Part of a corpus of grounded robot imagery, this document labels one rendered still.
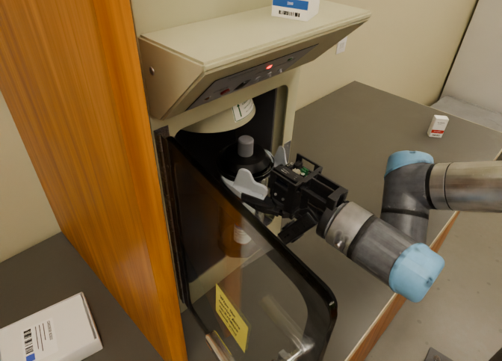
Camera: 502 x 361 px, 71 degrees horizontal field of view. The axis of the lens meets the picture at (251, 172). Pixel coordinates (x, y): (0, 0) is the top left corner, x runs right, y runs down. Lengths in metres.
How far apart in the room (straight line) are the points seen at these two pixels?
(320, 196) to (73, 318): 0.53
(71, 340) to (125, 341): 0.10
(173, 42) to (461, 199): 0.45
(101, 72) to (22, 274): 0.71
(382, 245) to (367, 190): 0.63
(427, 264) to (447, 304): 1.70
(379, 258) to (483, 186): 0.18
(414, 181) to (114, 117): 0.46
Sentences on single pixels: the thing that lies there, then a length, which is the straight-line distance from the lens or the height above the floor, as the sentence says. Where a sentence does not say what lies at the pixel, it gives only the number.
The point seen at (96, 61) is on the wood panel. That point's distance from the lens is 0.34.
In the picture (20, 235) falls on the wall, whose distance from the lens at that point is 1.05.
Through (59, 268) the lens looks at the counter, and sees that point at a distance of 0.96.
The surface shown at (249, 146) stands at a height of 1.29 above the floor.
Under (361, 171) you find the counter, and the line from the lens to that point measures 1.21.
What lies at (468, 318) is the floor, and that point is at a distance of 2.22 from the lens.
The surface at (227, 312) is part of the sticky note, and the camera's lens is 0.53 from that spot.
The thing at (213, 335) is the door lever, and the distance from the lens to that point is 0.48.
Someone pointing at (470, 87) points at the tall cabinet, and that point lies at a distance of 3.57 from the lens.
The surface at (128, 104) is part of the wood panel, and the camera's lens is 0.34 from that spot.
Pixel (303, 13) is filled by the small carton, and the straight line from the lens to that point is 0.50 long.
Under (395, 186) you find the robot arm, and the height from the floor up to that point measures 1.26.
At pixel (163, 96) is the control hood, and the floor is 1.45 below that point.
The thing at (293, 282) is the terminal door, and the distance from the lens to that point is 0.32.
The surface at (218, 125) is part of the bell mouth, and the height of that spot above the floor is 1.33.
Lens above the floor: 1.63
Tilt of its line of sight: 38 degrees down
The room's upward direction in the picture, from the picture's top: 3 degrees clockwise
